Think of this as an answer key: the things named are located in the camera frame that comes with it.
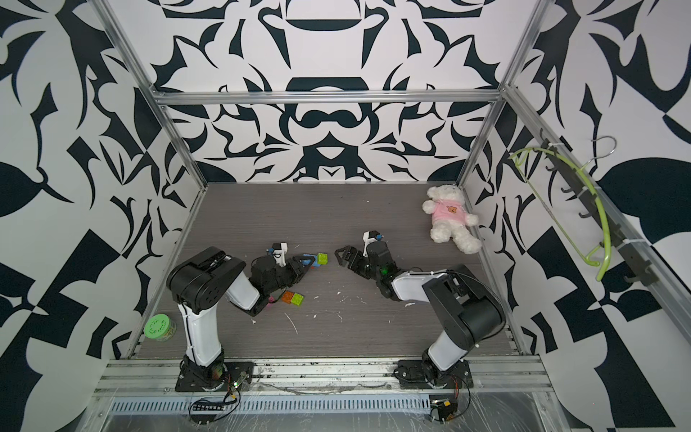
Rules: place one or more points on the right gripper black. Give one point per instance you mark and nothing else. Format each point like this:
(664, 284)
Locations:
(357, 256)

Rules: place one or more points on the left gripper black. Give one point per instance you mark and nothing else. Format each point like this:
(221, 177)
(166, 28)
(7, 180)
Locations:
(300, 269)

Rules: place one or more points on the lime green lego brick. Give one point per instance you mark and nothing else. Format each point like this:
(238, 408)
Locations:
(323, 258)
(297, 299)

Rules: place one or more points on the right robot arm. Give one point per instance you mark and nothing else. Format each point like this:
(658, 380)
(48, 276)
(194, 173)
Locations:
(468, 311)

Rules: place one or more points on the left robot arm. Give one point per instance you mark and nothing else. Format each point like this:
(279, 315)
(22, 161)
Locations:
(200, 283)

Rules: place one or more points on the orange lego brick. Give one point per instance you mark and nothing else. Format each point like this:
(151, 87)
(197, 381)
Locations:
(287, 297)

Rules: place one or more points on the white teddy bear pink shirt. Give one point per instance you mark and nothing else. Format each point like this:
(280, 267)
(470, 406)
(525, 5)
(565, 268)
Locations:
(449, 219)

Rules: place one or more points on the black connector box left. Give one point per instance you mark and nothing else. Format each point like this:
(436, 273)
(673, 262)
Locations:
(204, 412)

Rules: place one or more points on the black connector box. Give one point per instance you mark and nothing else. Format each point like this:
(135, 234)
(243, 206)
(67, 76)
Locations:
(443, 411)
(204, 412)

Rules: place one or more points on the black connector box right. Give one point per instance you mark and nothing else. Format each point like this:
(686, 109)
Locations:
(443, 411)

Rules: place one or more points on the white vent grille strip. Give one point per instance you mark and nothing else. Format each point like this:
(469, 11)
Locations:
(274, 404)

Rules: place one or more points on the green clothes hanger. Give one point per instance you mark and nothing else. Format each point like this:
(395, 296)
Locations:
(532, 170)

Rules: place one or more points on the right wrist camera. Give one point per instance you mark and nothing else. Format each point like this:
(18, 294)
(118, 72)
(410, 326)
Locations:
(370, 237)

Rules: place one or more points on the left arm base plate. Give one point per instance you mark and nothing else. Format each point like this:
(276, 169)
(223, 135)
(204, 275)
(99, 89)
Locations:
(214, 377)

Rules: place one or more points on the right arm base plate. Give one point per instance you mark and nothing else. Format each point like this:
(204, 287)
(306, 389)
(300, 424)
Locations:
(423, 374)

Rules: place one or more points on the black wall hook rack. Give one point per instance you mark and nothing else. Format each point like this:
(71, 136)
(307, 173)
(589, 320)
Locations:
(581, 187)

